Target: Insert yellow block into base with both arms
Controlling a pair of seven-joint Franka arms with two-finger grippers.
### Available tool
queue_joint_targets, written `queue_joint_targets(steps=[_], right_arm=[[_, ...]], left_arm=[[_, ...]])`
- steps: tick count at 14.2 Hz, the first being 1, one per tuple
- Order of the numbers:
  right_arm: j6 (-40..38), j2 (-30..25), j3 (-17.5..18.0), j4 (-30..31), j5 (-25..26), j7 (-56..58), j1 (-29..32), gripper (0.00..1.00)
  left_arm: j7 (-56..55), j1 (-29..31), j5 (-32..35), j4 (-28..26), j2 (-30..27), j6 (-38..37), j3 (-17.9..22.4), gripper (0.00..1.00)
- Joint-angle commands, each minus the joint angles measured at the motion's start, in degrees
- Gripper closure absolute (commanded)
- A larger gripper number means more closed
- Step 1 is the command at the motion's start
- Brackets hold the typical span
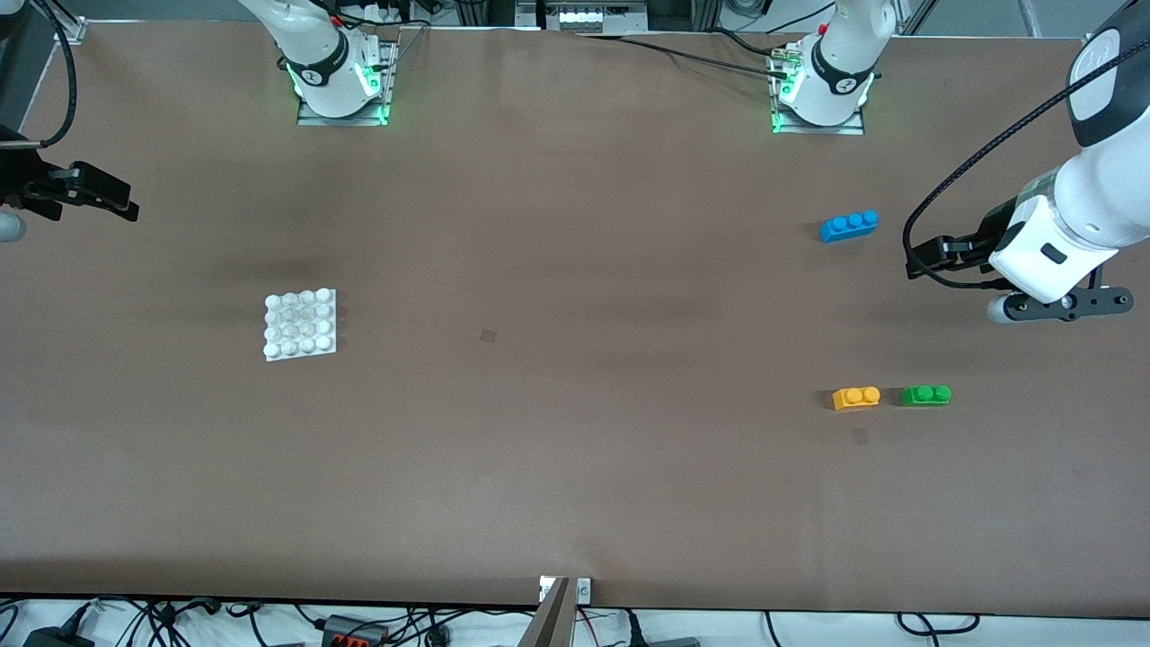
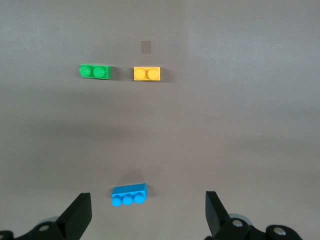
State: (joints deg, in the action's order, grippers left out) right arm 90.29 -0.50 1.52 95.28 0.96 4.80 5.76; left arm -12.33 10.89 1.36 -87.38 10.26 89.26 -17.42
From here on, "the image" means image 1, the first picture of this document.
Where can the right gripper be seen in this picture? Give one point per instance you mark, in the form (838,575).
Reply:
(20,184)

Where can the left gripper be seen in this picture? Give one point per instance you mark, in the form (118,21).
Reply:
(988,232)

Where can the yellow two-stud block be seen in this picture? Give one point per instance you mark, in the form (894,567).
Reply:
(855,397)

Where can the white studded base plate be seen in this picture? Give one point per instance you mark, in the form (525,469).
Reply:
(300,324)

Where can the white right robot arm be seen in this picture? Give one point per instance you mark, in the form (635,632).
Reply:
(316,54)

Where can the blue three-stud block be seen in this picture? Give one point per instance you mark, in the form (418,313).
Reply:
(848,226)

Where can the green two-stud block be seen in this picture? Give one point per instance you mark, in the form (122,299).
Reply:
(925,395)

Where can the silver socket strip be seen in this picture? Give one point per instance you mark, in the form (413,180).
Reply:
(593,16)

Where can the black power adapter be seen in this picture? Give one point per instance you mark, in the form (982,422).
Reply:
(56,638)

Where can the grey adapter with orange levers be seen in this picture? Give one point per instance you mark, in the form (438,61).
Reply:
(355,631)

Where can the metal table edge bracket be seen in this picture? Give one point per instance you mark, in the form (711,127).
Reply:
(555,611)

